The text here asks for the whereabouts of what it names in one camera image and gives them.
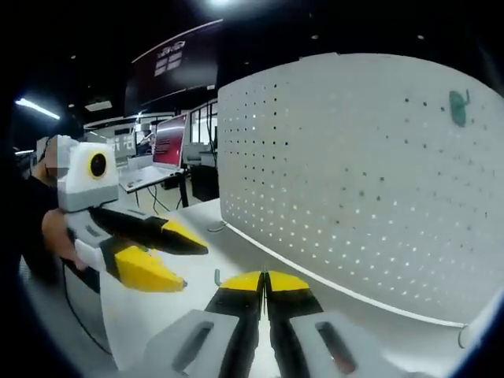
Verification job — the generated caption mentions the white desk with black leg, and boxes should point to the white desk with black leg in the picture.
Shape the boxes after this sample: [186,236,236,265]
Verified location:
[117,165,190,209]

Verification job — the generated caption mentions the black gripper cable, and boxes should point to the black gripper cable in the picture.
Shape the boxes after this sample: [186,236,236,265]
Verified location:
[62,263,113,355]

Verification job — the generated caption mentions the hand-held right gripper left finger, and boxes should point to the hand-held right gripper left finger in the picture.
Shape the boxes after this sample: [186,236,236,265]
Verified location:
[133,270,265,378]

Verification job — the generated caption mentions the person's left hand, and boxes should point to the person's left hand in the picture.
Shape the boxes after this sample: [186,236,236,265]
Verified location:
[42,208,89,273]

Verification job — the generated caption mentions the ceiling light strip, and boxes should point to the ceiling light strip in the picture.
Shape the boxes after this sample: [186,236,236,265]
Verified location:
[14,98,61,120]

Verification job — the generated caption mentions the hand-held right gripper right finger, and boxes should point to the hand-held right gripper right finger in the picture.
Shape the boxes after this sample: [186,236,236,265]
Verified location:
[265,269,395,378]

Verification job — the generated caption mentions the white perforated mounting plate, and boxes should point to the white perforated mounting plate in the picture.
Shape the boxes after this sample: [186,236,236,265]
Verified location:
[216,53,504,350]

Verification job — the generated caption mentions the white laptop with pink screen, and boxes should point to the white laptop with pink screen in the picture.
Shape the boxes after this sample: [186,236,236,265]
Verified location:
[117,113,190,194]

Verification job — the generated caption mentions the black computer tower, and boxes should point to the black computer tower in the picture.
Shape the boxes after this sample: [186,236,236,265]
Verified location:
[191,164,221,204]

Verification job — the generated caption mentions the person's dark clothing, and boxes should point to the person's dark clothing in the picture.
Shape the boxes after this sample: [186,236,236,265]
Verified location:
[0,172,60,284]

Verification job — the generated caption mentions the large dark wall screen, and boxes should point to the large dark wall screen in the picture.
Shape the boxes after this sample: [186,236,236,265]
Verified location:
[124,19,224,117]

